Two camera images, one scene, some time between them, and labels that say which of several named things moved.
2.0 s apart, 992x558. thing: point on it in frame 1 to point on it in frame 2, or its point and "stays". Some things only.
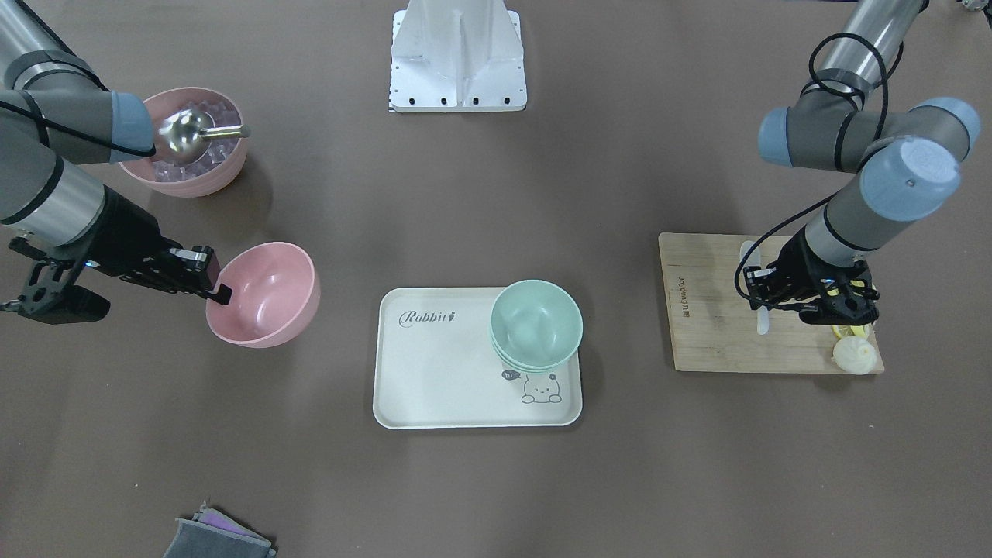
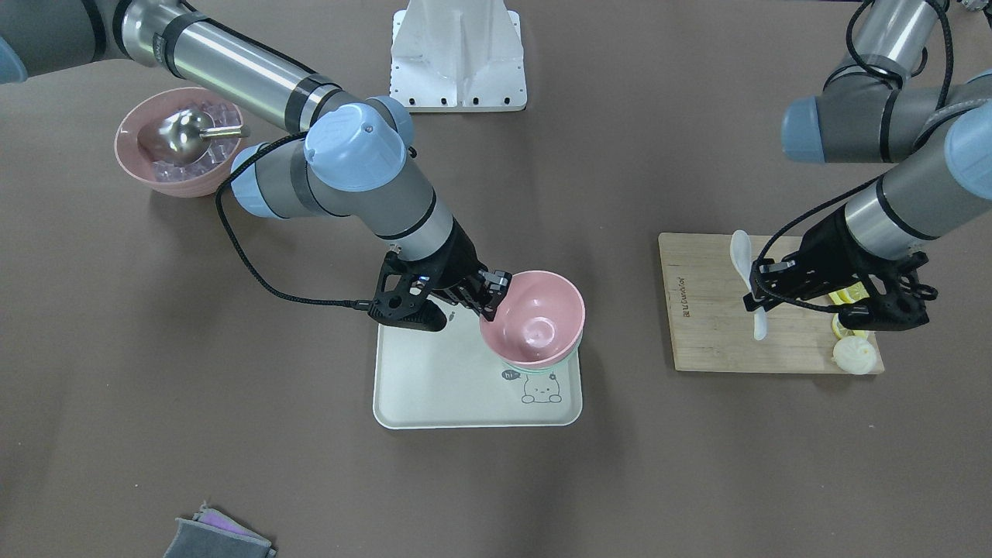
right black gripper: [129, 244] to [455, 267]
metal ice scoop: [186, 134] stays
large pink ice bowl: [223, 163] stays
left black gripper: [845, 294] stays
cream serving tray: [435, 367] stays
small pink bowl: [276, 291] to [539, 322]
